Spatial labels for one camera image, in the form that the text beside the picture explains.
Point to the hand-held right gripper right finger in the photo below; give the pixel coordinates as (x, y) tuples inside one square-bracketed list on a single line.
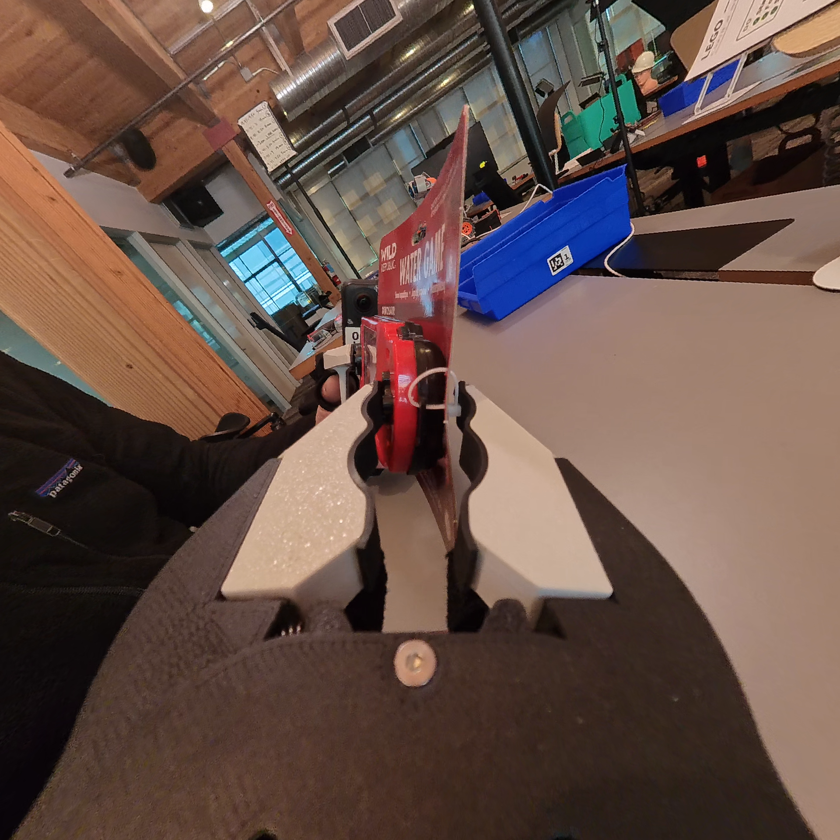
[(531, 531)]

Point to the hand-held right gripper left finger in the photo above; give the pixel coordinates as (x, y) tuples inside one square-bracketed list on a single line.
[(308, 518)]

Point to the red water game toy card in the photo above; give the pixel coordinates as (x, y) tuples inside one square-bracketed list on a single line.
[(426, 262)]

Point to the person's left forearm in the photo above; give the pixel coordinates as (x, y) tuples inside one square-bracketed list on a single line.
[(249, 459)]

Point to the person's left hand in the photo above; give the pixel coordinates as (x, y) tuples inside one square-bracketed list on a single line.
[(328, 407)]

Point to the red arrow sign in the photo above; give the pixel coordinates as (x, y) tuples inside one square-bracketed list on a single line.
[(279, 220)]

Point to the black office chair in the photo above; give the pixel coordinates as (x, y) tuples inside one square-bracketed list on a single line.
[(229, 425)]

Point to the blue plastic bin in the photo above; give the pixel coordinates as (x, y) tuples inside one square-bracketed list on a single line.
[(525, 262)]

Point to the person's black jacket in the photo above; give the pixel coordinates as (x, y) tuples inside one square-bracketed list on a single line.
[(65, 525)]

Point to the black steel pillar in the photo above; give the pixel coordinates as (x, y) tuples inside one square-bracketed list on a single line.
[(508, 79)]

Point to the black round speaker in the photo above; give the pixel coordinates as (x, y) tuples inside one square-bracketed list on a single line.
[(139, 149)]

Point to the white ceiling vent grille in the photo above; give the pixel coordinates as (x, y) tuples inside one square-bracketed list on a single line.
[(364, 23)]

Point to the green plastic container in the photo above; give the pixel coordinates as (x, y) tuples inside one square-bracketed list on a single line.
[(590, 128)]

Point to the black tripod stand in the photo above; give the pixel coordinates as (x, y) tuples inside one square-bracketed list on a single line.
[(613, 105)]

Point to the black desk mat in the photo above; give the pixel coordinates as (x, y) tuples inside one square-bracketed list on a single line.
[(695, 246)]

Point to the mannequin head with white helmet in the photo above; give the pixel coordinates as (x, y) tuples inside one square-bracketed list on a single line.
[(646, 62)]

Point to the small blue bin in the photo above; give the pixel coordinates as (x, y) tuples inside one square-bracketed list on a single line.
[(682, 98)]

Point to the white round base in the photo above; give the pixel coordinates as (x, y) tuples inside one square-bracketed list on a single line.
[(828, 274)]

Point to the long wooden edged desk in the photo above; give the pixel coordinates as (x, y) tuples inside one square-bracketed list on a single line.
[(754, 98)]

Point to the white sign board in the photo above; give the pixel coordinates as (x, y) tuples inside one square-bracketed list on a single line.
[(735, 33)]

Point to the light wooden board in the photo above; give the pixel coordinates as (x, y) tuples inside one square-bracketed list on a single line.
[(807, 39)]

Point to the white wall chart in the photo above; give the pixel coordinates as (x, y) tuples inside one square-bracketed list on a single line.
[(266, 134)]

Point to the black wall screen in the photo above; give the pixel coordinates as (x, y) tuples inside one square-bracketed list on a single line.
[(195, 205)]

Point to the silver spiral duct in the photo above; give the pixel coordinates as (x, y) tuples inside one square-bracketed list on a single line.
[(341, 72)]

